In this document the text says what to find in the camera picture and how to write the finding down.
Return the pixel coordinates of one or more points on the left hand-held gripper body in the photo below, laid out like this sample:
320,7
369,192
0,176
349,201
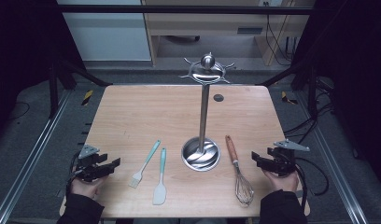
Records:
89,166

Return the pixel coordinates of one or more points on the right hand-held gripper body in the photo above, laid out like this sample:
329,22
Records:
283,161

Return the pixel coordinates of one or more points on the steel utensil stand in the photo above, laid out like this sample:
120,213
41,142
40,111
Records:
204,118

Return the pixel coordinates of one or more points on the person's right hand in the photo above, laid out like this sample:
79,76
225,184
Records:
283,183

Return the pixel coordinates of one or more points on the person's left hand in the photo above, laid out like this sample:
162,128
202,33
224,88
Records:
86,188

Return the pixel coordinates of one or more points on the grey tape piece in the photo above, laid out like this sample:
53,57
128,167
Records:
300,193

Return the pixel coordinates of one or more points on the yellow black tape strip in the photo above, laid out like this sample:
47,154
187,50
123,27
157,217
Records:
87,97
285,97

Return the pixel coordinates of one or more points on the dark round table grommet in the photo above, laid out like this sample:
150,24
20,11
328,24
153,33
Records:
218,98

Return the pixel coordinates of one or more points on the black metal stand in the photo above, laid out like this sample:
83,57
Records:
53,90
311,90

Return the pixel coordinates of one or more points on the white cabinet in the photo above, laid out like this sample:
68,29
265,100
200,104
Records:
107,34

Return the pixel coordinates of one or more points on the aluminium floor rail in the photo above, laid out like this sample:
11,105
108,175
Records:
33,155
331,155

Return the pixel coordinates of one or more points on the black horizontal frame bar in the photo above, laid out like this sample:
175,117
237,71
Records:
179,9

